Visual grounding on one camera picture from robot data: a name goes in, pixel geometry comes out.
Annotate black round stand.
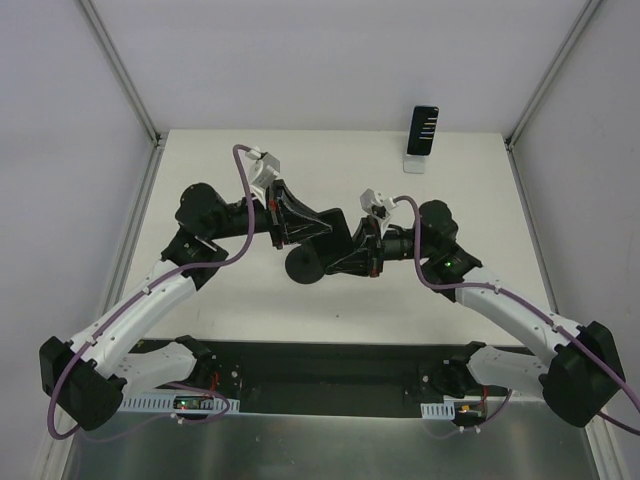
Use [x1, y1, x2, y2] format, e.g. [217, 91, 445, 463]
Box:
[285, 244, 325, 285]

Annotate white phone stand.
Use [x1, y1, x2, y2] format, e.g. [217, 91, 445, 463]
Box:
[403, 154, 427, 175]

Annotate blue edged black phone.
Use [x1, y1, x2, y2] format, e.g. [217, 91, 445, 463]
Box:
[406, 106, 439, 156]

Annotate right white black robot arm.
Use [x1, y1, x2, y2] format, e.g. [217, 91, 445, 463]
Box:
[320, 193, 638, 427]

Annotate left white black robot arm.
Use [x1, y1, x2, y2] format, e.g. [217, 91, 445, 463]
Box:
[39, 180, 338, 439]

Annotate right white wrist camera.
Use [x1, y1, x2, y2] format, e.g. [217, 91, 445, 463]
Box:
[360, 189, 397, 236]

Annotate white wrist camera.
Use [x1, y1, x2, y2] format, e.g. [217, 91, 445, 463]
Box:
[245, 148, 281, 207]
[360, 189, 397, 236]

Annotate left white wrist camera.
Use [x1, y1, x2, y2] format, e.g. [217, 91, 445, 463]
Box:
[245, 148, 281, 207]

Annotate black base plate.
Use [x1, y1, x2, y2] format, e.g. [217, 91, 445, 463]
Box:
[188, 340, 482, 418]

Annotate right white cable duct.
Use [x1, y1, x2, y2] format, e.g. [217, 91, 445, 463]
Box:
[420, 401, 456, 421]

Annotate white cable duct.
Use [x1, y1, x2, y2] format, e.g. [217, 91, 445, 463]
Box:
[118, 393, 240, 415]
[420, 401, 456, 421]

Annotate left white cable duct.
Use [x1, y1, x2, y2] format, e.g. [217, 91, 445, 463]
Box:
[118, 393, 240, 415]

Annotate left aluminium frame post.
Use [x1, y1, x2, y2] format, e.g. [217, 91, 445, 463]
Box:
[76, 0, 162, 147]

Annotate aluminium frame post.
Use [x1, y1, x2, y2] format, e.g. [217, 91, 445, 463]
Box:
[504, 0, 606, 152]
[76, 0, 162, 147]

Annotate right aluminium frame post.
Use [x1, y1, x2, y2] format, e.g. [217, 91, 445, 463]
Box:
[504, 0, 606, 152]

